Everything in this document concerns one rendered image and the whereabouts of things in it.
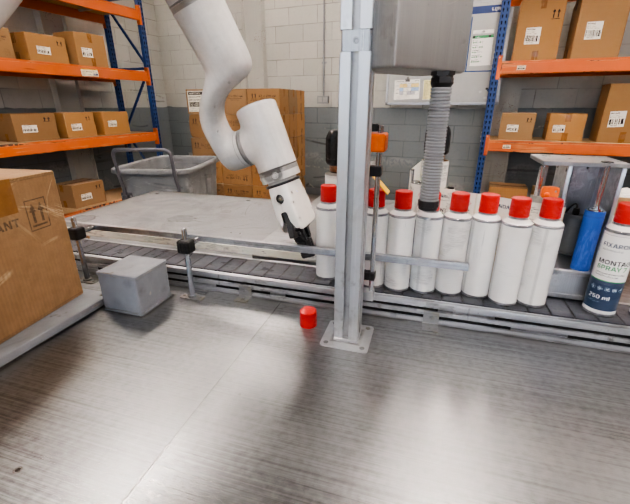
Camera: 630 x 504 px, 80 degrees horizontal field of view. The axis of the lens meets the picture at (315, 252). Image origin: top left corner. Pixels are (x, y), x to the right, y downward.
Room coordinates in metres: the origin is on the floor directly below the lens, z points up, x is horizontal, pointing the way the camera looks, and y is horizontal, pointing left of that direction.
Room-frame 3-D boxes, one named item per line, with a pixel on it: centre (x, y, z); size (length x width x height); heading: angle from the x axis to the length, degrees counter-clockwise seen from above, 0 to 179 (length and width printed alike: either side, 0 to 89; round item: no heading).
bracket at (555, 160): (0.73, -0.50, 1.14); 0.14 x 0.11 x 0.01; 73
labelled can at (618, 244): (0.62, -0.53, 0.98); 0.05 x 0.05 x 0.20
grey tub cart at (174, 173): (3.16, 1.20, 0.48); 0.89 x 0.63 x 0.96; 176
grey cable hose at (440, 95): (0.62, -0.19, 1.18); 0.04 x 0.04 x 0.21
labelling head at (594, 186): (0.73, -0.49, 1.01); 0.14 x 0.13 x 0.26; 73
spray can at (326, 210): (0.77, -0.03, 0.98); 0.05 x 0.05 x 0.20
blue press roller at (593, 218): (0.67, -0.51, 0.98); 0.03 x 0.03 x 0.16
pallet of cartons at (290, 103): (4.65, 0.76, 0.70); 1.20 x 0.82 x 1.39; 73
